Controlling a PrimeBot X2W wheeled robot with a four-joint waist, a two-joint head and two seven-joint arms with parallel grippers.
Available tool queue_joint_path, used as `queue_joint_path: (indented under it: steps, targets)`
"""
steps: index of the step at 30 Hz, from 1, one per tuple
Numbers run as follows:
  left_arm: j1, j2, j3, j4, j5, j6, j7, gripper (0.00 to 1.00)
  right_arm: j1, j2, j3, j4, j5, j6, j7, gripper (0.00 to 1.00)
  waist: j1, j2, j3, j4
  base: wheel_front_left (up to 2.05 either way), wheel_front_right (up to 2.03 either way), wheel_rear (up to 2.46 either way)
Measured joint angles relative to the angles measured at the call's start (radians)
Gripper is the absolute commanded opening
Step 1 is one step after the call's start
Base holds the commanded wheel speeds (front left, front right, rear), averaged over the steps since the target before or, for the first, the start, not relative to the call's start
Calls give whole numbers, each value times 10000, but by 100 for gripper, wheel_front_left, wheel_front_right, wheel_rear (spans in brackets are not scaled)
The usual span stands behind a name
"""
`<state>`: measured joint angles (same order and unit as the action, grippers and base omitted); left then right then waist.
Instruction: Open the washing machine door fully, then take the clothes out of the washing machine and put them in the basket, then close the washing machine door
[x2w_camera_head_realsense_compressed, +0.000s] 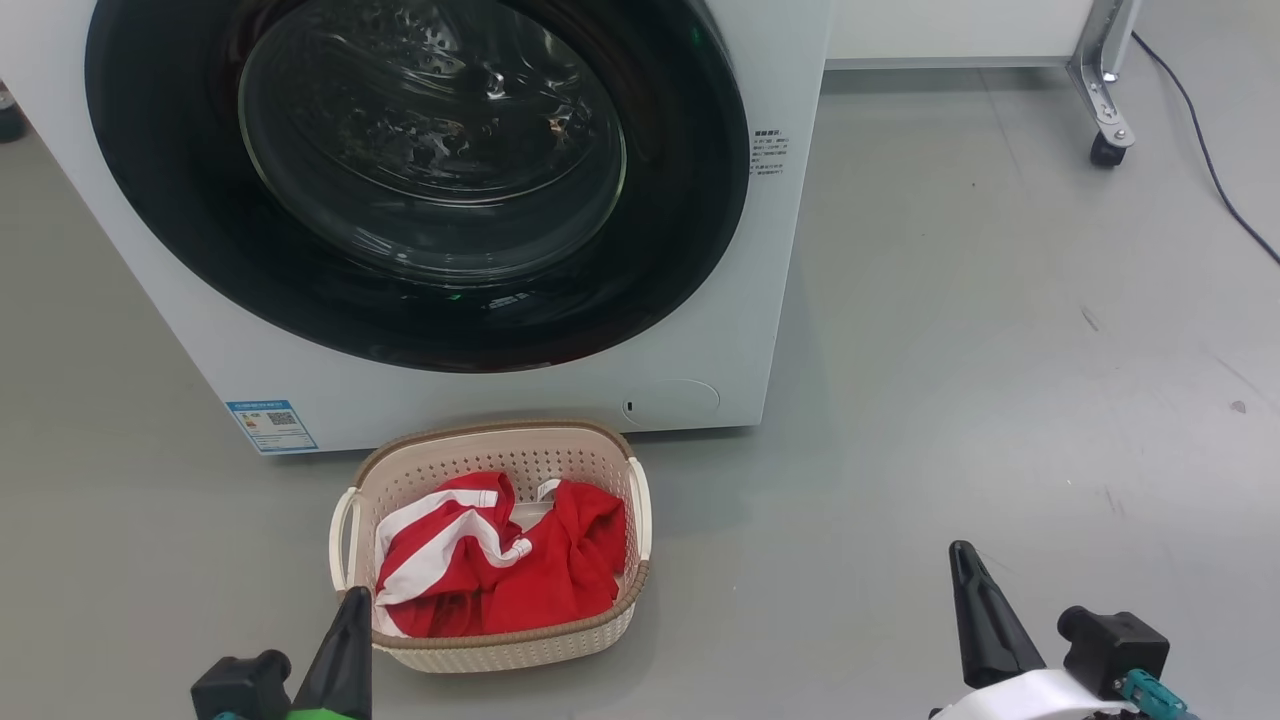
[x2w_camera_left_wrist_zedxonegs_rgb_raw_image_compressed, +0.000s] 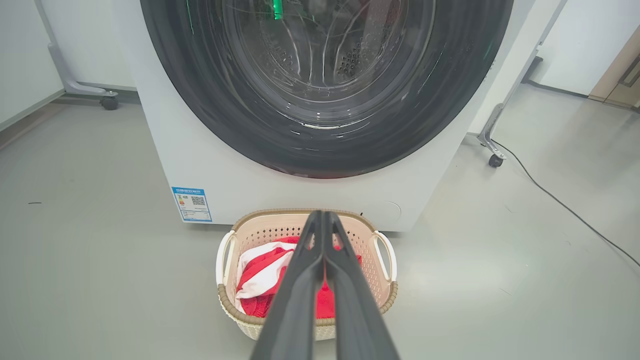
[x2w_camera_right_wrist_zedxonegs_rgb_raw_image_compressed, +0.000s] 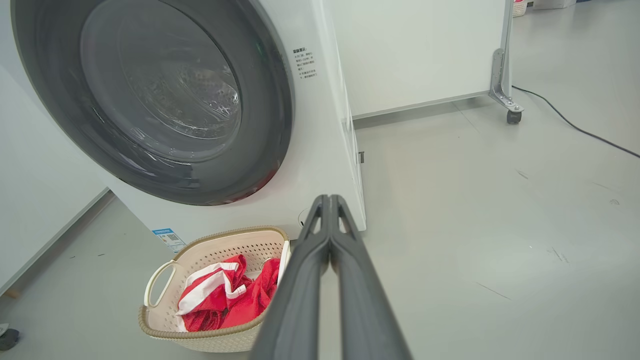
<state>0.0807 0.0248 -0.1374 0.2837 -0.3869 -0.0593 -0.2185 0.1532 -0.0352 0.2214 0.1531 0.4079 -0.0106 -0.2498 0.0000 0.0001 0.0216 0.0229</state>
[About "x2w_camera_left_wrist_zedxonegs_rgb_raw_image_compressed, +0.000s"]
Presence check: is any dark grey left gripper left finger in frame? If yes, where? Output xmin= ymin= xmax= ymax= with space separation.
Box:
xmin=250 ymin=210 xmax=326 ymax=360

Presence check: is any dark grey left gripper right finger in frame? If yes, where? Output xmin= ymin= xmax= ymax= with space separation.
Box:
xmin=323 ymin=210 xmax=401 ymax=360

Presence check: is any red and white garment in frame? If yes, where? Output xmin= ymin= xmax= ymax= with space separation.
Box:
xmin=235 ymin=236 xmax=363 ymax=320

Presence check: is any cream perforated laundry basket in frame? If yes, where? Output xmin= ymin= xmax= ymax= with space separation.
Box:
xmin=216 ymin=208 xmax=399 ymax=342

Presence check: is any white washing machine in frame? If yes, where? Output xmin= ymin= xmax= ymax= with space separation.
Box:
xmin=112 ymin=0 xmax=538 ymax=233

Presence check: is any brown wooden door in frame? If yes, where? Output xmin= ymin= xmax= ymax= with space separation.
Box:
xmin=588 ymin=25 xmax=640 ymax=109

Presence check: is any blue energy label sticker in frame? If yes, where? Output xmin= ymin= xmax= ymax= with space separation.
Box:
xmin=171 ymin=186 xmax=213 ymax=223

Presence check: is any grey wheeled stand leg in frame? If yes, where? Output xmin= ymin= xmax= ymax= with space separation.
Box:
xmin=34 ymin=0 xmax=120 ymax=111
xmin=477 ymin=0 xmax=569 ymax=168

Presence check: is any thin black floor cable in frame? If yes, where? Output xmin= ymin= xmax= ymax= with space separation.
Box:
xmin=492 ymin=140 xmax=640 ymax=269

